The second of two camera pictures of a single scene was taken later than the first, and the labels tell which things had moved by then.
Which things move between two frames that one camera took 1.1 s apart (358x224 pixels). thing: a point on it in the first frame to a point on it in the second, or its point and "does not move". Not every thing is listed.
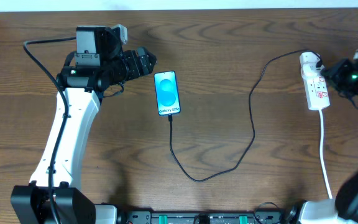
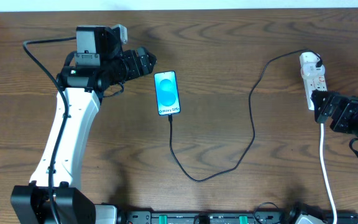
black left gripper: x=135 y=66 does not move
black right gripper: x=336 y=72 to x=332 y=109
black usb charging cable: x=169 y=117 does not move
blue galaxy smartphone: x=166 y=93 does not move
